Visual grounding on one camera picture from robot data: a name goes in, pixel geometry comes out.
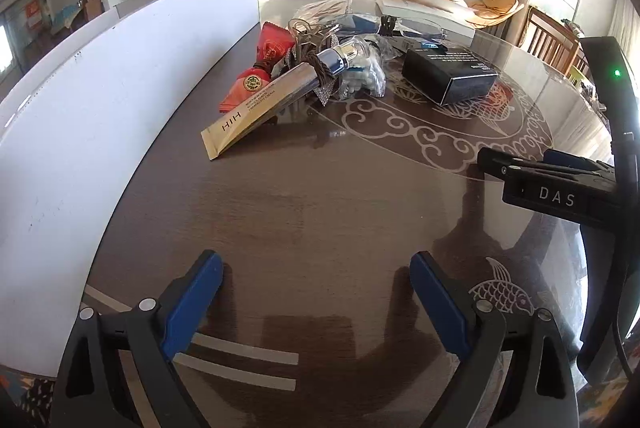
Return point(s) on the gold cream tube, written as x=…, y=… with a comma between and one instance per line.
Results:
x=260, y=111

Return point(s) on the cotton swab pack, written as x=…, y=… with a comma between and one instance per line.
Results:
x=362, y=78

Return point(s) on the white flat box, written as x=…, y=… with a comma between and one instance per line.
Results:
x=420, y=3

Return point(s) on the black box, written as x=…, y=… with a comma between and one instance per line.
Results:
x=445, y=76

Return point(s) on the lounge chair with orange cushions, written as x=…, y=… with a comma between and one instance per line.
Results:
x=497, y=1

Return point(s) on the wooden side table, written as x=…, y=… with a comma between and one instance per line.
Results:
x=585, y=81

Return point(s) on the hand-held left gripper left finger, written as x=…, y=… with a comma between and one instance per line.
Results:
x=192, y=303

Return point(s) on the wooden dining chair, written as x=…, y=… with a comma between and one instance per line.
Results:
x=550, y=38

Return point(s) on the white foam board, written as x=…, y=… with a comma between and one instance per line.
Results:
x=75, y=158

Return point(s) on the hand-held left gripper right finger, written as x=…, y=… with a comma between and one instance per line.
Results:
x=440, y=303

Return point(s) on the clear plastic bag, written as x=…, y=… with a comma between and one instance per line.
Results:
x=320, y=8

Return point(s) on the rimless eyeglasses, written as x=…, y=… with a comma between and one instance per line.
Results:
x=387, y=26

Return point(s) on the patterned cloth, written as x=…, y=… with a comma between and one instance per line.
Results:
x=25, y=395

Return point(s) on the rhinestone bow hair clip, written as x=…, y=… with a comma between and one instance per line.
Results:
x=325, y=96

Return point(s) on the blue and white box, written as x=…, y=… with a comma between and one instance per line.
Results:
x=362, y=23

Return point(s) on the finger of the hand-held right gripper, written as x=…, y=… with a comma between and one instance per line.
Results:
x=567, y=158
x=492, y=159

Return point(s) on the clear hair claw clip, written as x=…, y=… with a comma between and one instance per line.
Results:
x=292, y=26

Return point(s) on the red fabric pouch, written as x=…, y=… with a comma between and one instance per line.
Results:
x=245, y=91

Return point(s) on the white sheer curtain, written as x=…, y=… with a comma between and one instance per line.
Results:
x=625, y=23

